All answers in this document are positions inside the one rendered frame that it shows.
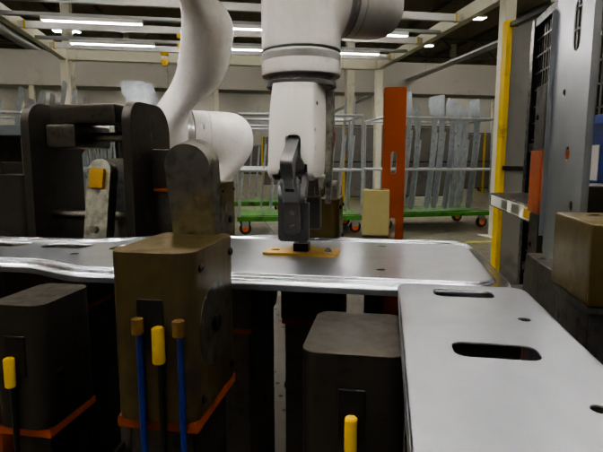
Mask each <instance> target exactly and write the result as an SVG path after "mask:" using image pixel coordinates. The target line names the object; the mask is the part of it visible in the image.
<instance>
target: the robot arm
mask: <svg viewBox="0 0 603 452"><path fill-rule="evenodd" d="M179 4H180V9H181V33H180V45H179V61H178V66H177V70H176V73H175V76H174V78H173V80H172V83H171V85H170V87H169V89H168V90H167V91H166V92H165V94H164V95H163V97H162V98H161V100H160V101H159V103H158V104H157V107H159V108H160V109H162V111H163V113H164V115H165V117H166V119H167V122H168V126H169V133H170V149H171V148H172V147H173V146H175V145H177V144H179V143H183V142H185V141H187V140H189V139H200V140H203V141H205V142H207V143H209V144H210V145H212V147H213V148H214V150H215V151H216V153H217V156H218V161H219V170H220V179H221V181H232V179H233V177H234V176H235V175H236V174H237V172H238V171H239V170H240V168H241V167H242V166H243V165H244V164H245V162H246V161H247V159H248V158H249V156H250V154H251V152H252V148H253V138H254V135H253V133H252V130H251V127H250V125H249V123H248V121H247V120H246V119H245V118H243V117H241V116H240V115H237V114H234V113H229V112H218V111H202V110H191V109H192V108H193V107H194V106H195V105H196V104H197V103H198V102H199V101H201V100H202V99H204V98H205V97H207V96H208V95H210V94H211V93H213V92H214V91H215V90H216V89H217V88H218V87H219V86H220V84H221V83H222V82H223V80H224V78H225V76H226V74H227V71H228V68H229V64H230V60H231V54H232V42H233V24H232V19H231V17H230V15H229V14H228V12H227V10H226V9H225V8H224V6H223V5H222V4H221V3H220V2H219V1H218V0H179ZM403 11H404V0H261V32H262V78H263V79H265V80H268V82H267V89H268V90H270V91H272V94H271V102H270V116H269V138H268V176H269V177H270V178H271V179H272V180H279V181H278V184H279V191H278V239H279V240H280V241H294V242H306V241H308V240H309V239H310V230H319V229H320V228H321V196H320V181H319V178H321V177H322V176H323V175H324V171H325V156H326V91H332V90H334V89H335V88H336V82H334V81H335V80H337V79H339V78H340V77H341V38H343V39H363V40H373V39H381V38H384V37H387V36H388V35H389V34H390V33H391V32H393V31H394V30H395V29H396V27H397V26H398V24H399V22H400V20H401V17H402V15H403Z"/></svg>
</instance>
